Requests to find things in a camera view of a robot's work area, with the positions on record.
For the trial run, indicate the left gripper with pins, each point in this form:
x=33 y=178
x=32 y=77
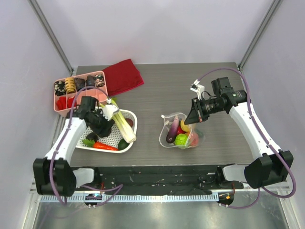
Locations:
x=104 y=130

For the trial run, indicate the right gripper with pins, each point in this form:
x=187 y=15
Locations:
x=198 y=109

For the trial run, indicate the red strawberry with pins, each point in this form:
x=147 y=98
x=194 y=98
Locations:
x=180 y=131

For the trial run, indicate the peach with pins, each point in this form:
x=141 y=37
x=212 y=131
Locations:
x=193 y=139

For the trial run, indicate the green round fruit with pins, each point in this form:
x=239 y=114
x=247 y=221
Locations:
x=181 y=139

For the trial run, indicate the clear zip top bag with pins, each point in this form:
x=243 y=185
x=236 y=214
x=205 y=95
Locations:
x=167 y=122

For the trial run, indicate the purple eggplant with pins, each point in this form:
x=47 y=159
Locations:
x=172 y=133

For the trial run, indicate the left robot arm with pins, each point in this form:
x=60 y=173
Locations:
x=53 y=174

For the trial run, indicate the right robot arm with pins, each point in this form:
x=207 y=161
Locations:
x=267 y=167

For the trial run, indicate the dark purple fig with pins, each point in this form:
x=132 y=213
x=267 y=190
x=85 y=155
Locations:
x=92 y=137

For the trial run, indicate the orange carrot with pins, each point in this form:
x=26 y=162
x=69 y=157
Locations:
x=98 y=145

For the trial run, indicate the red sushi piece right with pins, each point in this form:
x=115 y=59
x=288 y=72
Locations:
x=70 y=102

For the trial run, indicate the red sushi piece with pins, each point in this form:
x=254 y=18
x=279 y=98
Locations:
x=70 y=102
x=61 y=103

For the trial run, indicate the dark red plum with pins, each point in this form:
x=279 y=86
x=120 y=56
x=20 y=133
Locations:
x=129 y=121

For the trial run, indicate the green leek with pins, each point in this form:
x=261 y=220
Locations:
x=126 y=131

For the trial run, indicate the white plastic basket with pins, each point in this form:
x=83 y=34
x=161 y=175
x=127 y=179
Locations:
x=114 y=137

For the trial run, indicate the green avocado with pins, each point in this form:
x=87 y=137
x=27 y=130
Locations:
x=122 y=144

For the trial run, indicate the red sushi piece left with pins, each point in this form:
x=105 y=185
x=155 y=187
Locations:
x=61 y=103

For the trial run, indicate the dark blue sushi roll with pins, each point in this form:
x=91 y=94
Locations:
x=90 y=82

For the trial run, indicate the dark brown sushi roll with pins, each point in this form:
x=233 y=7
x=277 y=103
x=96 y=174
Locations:
x=79 y=83

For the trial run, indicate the pink flower sushi roll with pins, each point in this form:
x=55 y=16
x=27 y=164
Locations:
x=99 y=80

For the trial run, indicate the yellow striped sushi roll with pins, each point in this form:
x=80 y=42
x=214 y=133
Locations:
x=70 y=86

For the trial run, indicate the pink divided tray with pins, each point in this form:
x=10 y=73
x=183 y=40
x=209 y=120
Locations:
x=99 y=93

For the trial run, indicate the black dotted sushi roll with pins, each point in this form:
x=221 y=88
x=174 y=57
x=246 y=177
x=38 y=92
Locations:
x=59 y=88

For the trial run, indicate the red folded cloth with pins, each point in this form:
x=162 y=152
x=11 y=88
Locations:
x=122 y=77

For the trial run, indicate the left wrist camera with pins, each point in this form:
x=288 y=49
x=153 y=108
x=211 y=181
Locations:
x=109 y=110

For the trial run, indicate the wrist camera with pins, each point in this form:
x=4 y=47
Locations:
x=197 y=88
x=109 y=110

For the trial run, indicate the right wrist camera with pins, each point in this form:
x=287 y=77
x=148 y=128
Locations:
x=197 y=88

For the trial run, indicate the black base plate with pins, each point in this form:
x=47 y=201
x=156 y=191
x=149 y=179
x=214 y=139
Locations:
x=163 y=180

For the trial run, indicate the white slotted cable duct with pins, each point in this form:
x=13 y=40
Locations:
x=94 y=197

